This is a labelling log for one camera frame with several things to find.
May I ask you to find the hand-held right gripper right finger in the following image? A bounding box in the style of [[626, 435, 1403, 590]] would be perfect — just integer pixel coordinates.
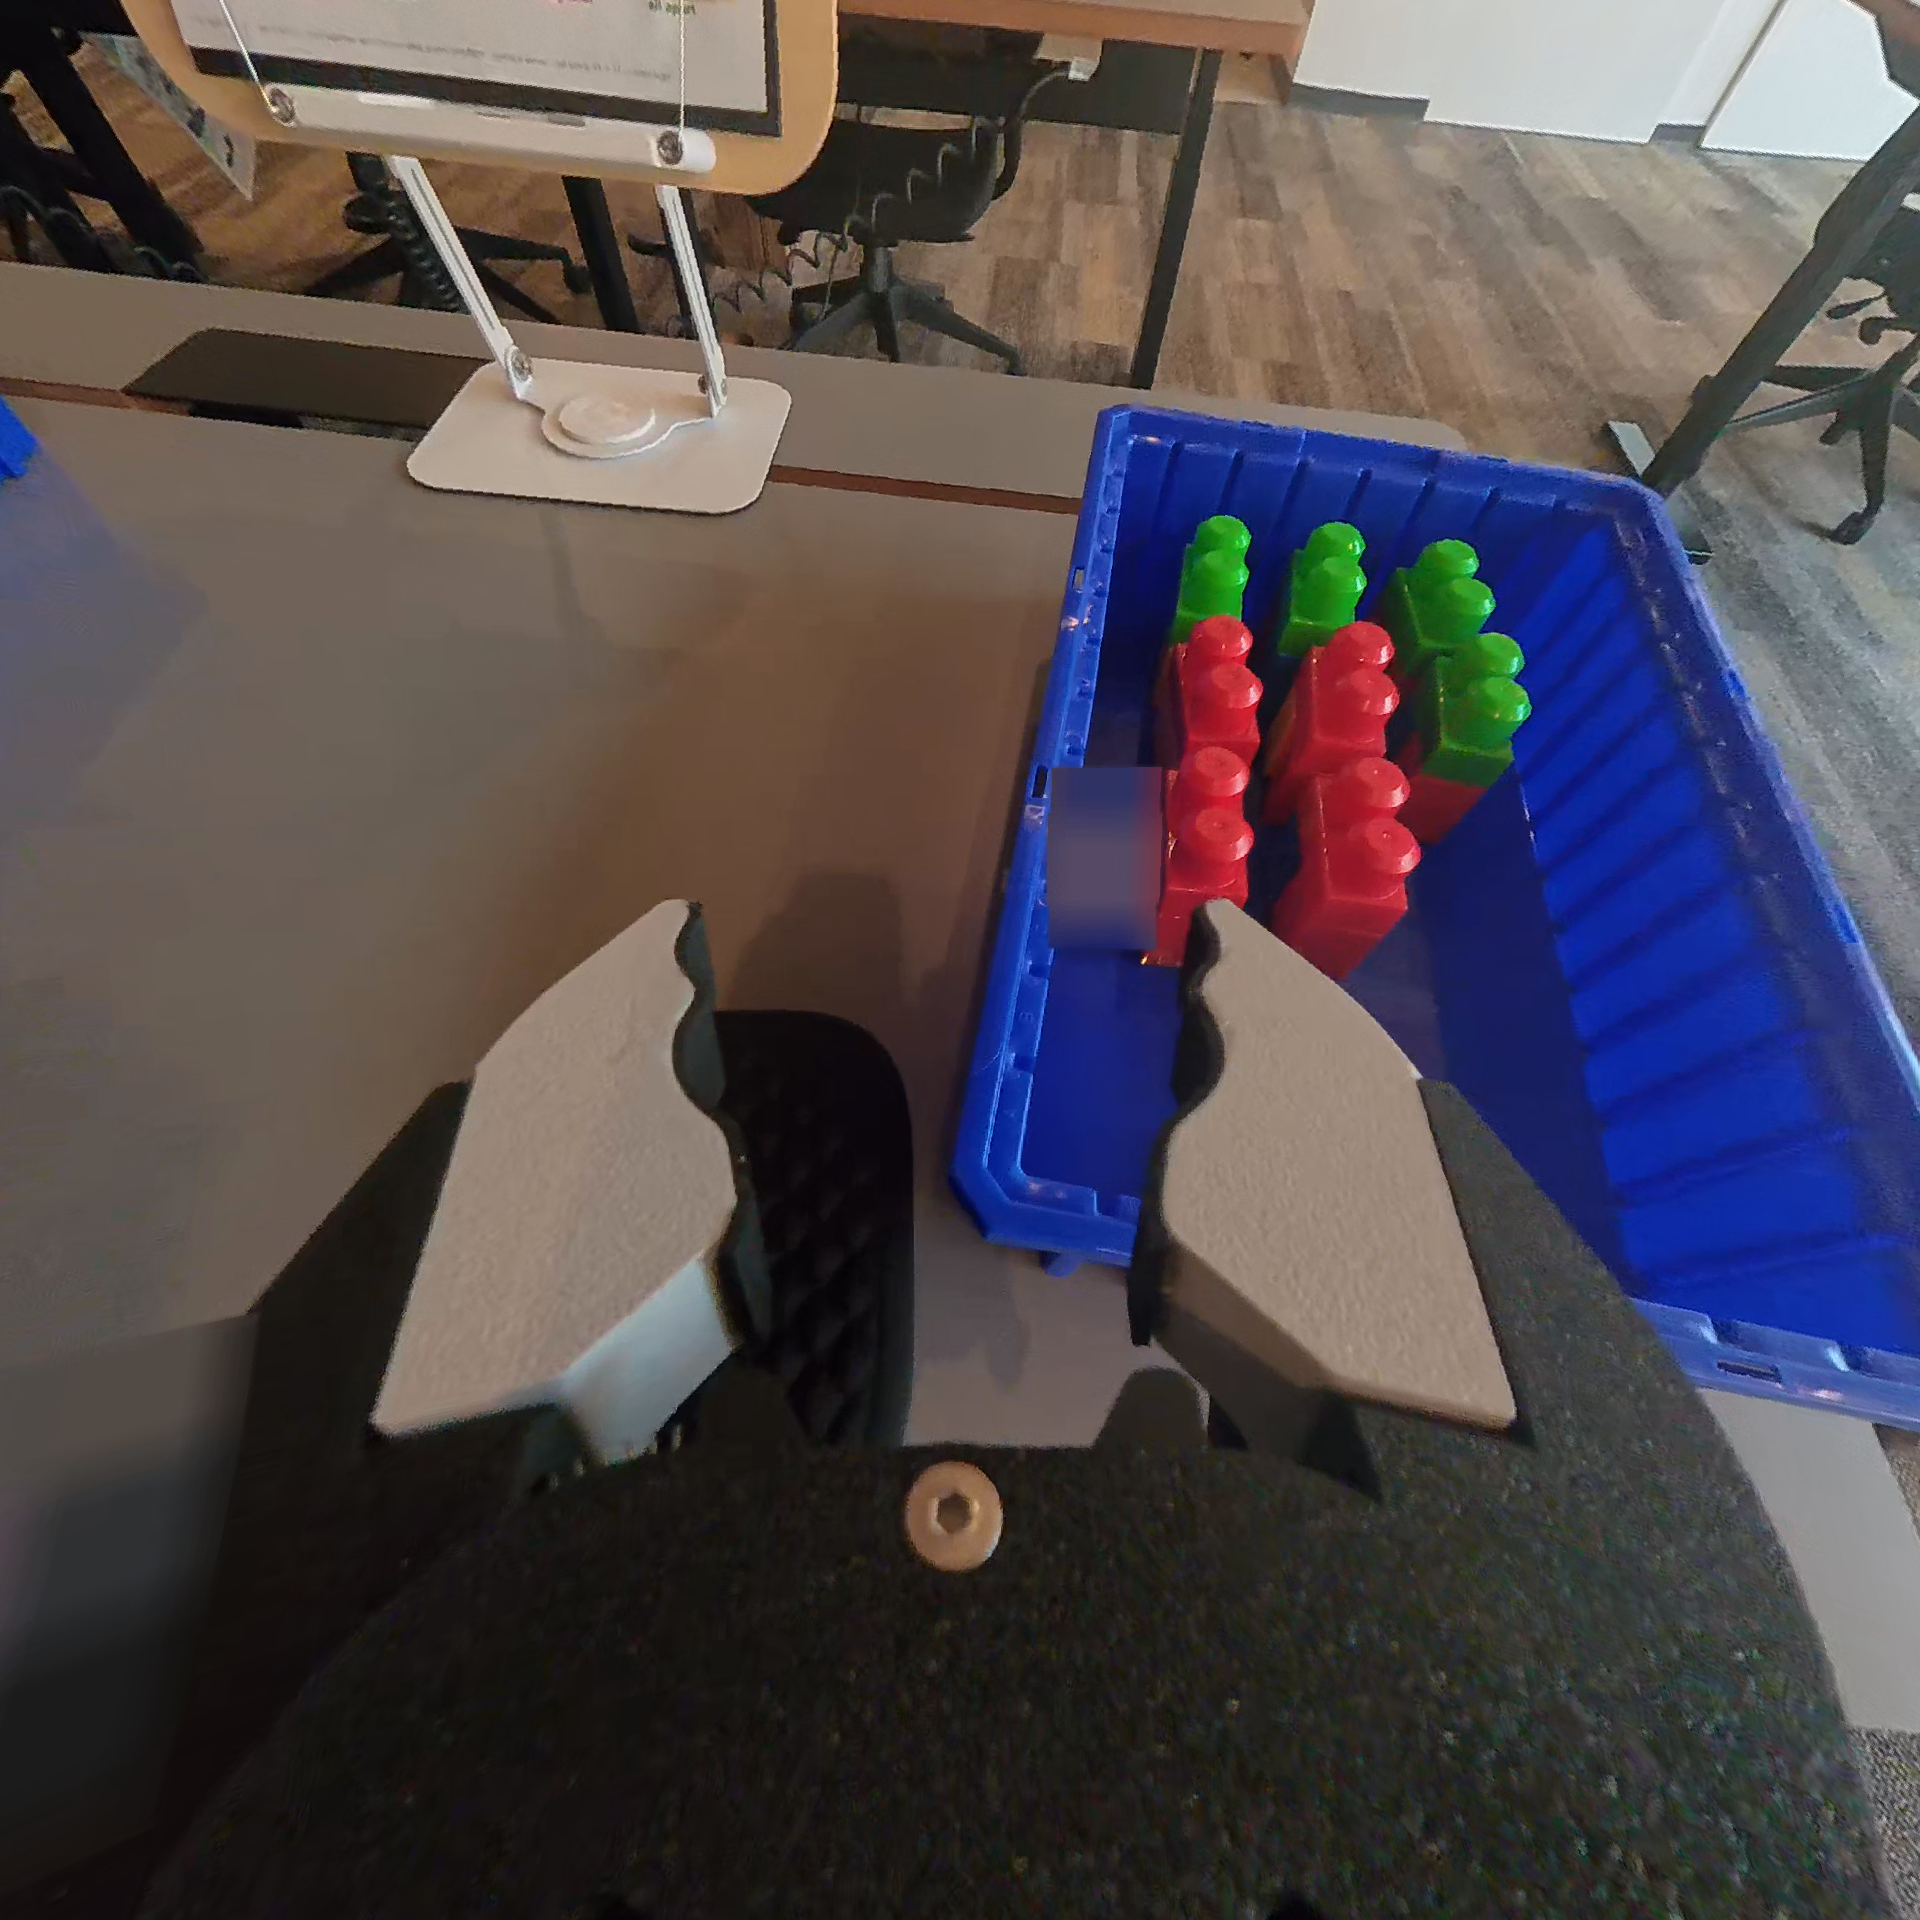
[[1130, 901, 1525, 1470]]

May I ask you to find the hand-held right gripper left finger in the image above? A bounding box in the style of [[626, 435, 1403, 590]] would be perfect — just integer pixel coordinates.
[[368, 898, 760, 1467]]

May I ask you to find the green building block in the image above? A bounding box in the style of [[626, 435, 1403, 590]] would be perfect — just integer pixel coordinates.
[[1407, 633, 1534, 843], [1174, 514, 1256, 637], [1383, 538, 1495, 667], [1279, 525, 1370, 661]]

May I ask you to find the black textured wrist rest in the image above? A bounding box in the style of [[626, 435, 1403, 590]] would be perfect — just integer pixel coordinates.
[[676, 1006, 918, 1449]]

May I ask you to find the black office chair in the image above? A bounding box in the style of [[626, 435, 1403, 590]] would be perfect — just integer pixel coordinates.
[[752, 30, 1054, 375]]

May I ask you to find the instruction sheet on stand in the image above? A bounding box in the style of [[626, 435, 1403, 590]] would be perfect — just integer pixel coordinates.
[[121, 0, 843, 200]]

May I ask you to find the wooden office desk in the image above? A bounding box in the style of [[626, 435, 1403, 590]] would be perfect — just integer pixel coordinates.
[[839, 0, 1321, 390]]

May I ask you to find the dark desk cable cover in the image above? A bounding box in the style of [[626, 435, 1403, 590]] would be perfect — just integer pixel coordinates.
[[126, 324, 513, 435]]

